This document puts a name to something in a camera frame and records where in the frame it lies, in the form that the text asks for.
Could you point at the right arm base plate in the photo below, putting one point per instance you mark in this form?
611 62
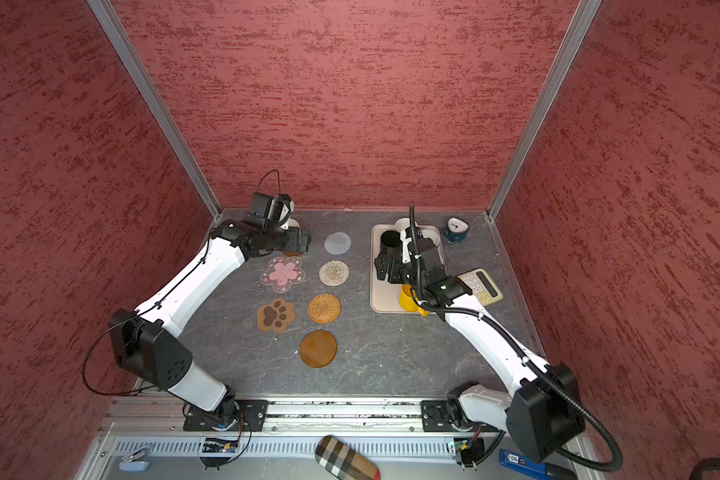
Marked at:
436 416

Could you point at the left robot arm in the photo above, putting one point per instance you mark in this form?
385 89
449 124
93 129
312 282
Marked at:
145 342

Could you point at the multicolour woven round coaster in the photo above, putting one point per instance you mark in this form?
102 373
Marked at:
334 273

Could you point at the teal cat mug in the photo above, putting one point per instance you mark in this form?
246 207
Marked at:
456 230

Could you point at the blue tool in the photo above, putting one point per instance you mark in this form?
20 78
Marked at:
539 471

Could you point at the small stapler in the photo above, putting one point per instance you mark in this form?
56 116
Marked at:
136 461

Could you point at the cork paw print coaster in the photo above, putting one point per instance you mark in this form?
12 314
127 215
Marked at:
275 316

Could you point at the black mug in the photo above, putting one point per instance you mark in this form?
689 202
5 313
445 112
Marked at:
391 244

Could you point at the beige tray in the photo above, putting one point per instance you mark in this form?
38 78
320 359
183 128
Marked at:
384 296

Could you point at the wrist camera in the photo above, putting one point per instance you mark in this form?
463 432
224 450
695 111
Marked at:
407 235
270 212

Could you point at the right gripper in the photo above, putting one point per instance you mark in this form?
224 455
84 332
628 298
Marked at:
396 263

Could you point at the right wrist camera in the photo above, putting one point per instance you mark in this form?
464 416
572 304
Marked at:
407 235

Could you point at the white mug back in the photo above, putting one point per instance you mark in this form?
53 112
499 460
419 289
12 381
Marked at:
402 224

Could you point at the brown wooden round coaster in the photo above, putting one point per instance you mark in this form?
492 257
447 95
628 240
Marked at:
318 349

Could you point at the pink flower coaster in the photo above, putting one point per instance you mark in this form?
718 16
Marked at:
283 273

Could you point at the grey woven round coaster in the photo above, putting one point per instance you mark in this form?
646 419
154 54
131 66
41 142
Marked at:
338 243

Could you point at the yellow calculator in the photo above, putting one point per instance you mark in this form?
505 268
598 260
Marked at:
482 286

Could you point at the rattan round coaster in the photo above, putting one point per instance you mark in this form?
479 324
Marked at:
324 309

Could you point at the yellow mug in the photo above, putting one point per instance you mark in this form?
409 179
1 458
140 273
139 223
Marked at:
408 301

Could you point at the plaid case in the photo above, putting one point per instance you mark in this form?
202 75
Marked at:
343 462

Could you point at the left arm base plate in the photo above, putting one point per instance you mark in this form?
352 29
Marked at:
231 416

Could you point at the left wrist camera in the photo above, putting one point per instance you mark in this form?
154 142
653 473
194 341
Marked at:
270 212

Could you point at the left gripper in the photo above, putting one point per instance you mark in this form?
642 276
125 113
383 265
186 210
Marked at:
292 245

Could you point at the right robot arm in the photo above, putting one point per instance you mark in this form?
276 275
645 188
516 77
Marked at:
541 407

